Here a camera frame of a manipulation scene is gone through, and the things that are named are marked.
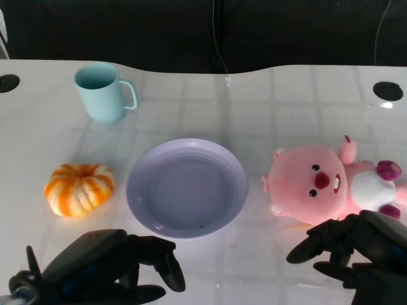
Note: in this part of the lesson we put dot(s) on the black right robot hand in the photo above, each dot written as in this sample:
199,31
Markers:
365,241

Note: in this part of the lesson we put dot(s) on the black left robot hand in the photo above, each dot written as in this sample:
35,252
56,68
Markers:
95,257

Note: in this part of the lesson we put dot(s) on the pink plush doll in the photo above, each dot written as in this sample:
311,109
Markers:
313,187

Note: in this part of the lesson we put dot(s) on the lavender round plate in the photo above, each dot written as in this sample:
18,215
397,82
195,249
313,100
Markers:
187,188

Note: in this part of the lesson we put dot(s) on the orange white striped pumpkin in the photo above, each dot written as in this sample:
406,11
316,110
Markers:
79,189

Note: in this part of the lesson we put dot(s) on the black table grommet hole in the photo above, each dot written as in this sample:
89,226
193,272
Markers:
8,83
387,91

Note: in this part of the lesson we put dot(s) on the light blue mug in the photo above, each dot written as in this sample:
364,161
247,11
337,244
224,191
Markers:
100,92

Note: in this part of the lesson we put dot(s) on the white object at edge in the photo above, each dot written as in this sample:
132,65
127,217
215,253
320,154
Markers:
2,35

